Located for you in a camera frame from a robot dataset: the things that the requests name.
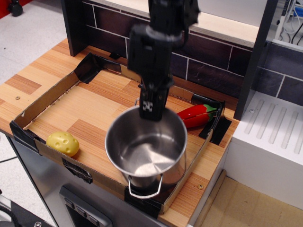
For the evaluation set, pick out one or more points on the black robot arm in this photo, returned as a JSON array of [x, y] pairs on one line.
[[170, 20]]

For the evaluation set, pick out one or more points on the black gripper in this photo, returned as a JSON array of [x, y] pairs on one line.
[[149, 57]]

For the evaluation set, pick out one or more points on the dark grey left upright post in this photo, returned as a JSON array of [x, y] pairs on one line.
[[75, 24]]

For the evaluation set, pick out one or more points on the black caster wheel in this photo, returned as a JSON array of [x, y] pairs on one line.
[[15, 8]]

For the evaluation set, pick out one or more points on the dark grey right upright post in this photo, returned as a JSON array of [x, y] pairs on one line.
[[266, 34]]

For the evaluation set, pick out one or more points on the dark grey upright post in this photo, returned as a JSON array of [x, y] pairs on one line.
[[75, 24], [266, 34]]

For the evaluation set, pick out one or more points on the yellow toy potato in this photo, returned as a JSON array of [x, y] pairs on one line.
[[63, 142]]

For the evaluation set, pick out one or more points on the white ribbed sink drainer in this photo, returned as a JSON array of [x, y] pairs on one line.
[[266, 150]]

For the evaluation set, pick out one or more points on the cardboard fence with black tape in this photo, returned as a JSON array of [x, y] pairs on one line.
[[85, 102]]

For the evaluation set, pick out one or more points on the grey oven control panel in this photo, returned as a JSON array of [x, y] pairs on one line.
[[81, 213]]

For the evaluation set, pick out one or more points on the red toy chili pepper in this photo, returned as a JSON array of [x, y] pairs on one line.
[[197, 115]]

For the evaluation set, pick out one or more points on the stainless steel pot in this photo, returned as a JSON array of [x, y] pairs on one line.
[[151, 155]]

